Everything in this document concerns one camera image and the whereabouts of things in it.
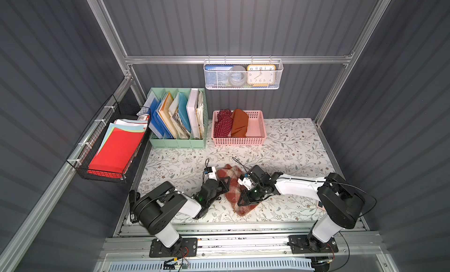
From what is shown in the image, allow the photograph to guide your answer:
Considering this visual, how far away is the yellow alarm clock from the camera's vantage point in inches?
34.9

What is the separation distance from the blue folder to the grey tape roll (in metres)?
0.44

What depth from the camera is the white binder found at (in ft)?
3.13

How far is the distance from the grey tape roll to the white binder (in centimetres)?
24
